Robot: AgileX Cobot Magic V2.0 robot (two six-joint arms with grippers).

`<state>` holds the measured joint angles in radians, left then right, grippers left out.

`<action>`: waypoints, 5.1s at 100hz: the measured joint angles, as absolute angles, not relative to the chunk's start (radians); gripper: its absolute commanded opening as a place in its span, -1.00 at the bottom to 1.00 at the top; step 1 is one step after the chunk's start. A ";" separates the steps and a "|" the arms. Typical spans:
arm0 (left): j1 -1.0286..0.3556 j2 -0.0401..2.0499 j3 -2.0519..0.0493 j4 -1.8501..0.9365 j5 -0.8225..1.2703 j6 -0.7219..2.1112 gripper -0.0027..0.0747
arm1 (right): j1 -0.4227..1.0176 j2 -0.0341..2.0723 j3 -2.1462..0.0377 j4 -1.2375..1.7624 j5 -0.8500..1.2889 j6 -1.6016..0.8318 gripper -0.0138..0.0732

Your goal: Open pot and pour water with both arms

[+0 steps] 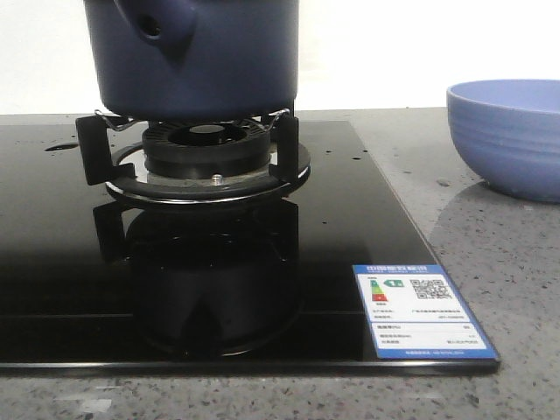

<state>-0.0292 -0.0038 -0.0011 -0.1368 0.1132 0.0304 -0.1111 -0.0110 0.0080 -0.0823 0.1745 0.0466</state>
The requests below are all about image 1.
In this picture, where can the dark blue cooking pot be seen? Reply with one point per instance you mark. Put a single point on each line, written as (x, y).
(194, 60)

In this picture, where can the light blue ribbed bowl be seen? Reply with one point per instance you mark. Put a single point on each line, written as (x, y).
(507, 132)

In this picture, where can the black metal pot support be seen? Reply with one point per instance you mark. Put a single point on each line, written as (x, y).
(127, 178)

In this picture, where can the black round gas burner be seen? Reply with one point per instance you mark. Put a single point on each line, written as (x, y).
(186, 151)

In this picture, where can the blue white energy label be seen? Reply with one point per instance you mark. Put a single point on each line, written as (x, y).
(415, 312)

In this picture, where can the black glass gas cooktop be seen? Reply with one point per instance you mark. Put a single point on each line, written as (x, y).
(92, 287)

